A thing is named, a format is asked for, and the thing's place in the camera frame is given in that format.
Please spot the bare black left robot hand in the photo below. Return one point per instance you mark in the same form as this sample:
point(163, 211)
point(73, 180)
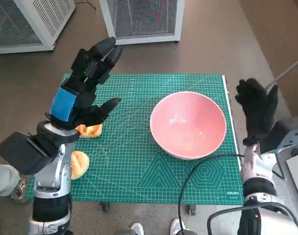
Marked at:
point(64, 102)

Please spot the pink bowl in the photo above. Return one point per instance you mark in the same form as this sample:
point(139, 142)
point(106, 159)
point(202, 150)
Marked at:
point(188, 122)

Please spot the person's leg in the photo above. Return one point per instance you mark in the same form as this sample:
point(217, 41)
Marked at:
point(3, 178)

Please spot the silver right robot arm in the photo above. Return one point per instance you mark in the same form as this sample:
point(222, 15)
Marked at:
point(252, 166)

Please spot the black table caster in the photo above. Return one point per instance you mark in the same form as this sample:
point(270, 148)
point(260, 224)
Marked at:
point(191, 210)
point(105, 207)

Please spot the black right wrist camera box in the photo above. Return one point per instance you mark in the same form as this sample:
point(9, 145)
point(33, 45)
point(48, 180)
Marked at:
point(286, 132)

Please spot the large white mesh cabinet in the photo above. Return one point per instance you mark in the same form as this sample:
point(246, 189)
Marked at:
point(51, 14)

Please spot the person's shoe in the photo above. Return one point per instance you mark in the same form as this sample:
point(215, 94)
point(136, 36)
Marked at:
point(17, 192)

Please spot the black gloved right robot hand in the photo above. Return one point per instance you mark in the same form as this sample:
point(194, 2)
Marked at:
point(258, 110)

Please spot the white shoe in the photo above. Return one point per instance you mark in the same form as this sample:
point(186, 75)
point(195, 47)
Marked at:
point(176, 226)
point(138, 228)

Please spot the grey chair with caster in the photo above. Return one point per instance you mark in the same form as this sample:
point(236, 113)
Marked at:
point(283, 73)

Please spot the green cutting mat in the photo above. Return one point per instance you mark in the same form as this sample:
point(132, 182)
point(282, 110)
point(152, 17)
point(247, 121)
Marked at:
point(129, 161)

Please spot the small white mesh cabinet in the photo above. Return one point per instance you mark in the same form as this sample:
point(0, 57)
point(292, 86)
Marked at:
point(142, 17)

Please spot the long toy bread loaf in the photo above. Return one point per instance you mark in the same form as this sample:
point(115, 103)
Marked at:
point(91, 131)

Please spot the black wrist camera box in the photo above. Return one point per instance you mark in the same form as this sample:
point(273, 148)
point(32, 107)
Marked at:
point(19, 153)
point(286, 132)

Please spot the round toy bread bun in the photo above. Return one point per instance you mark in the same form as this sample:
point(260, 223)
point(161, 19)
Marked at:
point(80, 164)

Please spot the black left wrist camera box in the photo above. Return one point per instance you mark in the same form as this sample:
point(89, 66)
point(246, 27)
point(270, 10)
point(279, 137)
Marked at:
point(19, 153)

